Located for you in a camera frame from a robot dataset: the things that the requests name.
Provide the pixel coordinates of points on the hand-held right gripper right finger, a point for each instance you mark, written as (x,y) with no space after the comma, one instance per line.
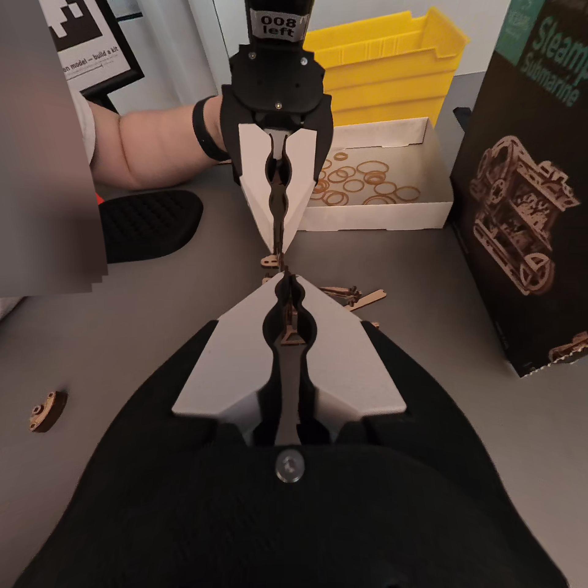
(353,367)

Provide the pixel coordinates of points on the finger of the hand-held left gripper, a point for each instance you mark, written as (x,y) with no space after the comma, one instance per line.
(252,174)
(303,174)

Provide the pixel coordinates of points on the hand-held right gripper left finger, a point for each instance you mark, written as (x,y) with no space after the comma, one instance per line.
(220,367)

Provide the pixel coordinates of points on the wooden gear model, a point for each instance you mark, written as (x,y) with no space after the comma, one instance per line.
(271,261)

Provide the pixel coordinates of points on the person's left forearm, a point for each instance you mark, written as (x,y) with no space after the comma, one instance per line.
(138,151)

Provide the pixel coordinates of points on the black model kit box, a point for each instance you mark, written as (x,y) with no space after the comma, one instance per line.
(505,229)

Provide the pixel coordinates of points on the black wristband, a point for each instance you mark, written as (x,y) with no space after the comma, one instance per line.
(209,138)

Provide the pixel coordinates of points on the pile of rubber bands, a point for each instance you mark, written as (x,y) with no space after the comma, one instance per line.
(373,177)

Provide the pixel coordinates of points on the flat wooden stick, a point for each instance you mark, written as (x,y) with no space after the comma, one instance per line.
(370,298)

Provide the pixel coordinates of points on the small wooden gear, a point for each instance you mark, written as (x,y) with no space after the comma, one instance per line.
(353,296)

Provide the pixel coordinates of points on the white cardboard box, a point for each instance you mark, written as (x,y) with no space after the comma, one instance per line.
(376,218)

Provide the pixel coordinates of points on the yellow plastic bin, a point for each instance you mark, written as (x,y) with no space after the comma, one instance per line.
(390,69)

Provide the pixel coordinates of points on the black padded cushion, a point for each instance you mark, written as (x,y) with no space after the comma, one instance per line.
(147,225)

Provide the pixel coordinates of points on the curved wooden part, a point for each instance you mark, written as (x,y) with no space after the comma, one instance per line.
(46,411)

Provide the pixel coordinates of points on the framed printed sign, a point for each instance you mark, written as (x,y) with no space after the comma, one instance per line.
(82,64)

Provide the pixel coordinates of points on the person's grey garment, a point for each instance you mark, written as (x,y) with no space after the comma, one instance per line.
(9,307)

